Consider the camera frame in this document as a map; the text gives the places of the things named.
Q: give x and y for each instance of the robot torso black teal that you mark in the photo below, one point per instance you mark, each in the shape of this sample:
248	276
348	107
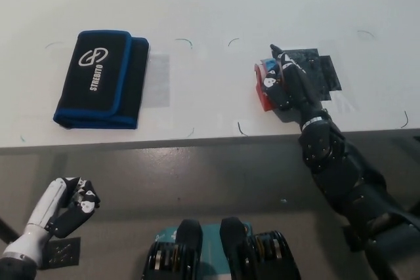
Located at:
239	244

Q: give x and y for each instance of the black blue fabric notebook case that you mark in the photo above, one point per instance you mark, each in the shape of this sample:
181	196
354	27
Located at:
98	80

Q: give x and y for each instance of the black tape patch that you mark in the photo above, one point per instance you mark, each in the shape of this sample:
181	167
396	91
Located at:
323	73

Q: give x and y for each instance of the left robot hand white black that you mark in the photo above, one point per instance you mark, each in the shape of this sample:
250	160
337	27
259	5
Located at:
44	214

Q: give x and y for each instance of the black table leg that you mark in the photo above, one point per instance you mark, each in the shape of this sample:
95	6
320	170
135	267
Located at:
8	231

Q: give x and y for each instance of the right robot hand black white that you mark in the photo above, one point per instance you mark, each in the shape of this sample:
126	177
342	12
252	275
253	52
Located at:
295	86

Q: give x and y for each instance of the red tape dispenser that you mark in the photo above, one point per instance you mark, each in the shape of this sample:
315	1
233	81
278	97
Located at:
260	96

